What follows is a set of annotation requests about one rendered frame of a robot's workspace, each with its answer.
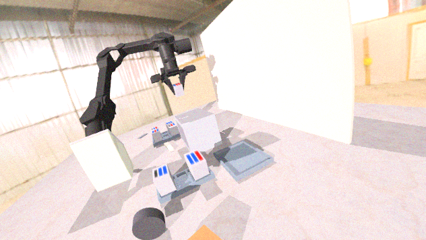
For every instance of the grey cylinder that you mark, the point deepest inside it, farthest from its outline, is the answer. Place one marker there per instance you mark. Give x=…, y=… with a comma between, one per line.
x=148, y=223

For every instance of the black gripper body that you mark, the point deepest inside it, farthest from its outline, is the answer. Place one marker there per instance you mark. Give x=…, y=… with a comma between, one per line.
x=170, y=65

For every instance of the white flat panel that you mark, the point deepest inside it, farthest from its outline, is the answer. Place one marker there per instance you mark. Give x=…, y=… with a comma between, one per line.
x=287, y=62

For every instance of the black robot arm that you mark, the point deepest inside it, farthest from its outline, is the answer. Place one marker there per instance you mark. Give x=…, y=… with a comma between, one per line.
x=101, y=111

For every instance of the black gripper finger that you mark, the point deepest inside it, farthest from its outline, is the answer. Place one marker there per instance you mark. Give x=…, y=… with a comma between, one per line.
x=182, y=79
x=168, y=83

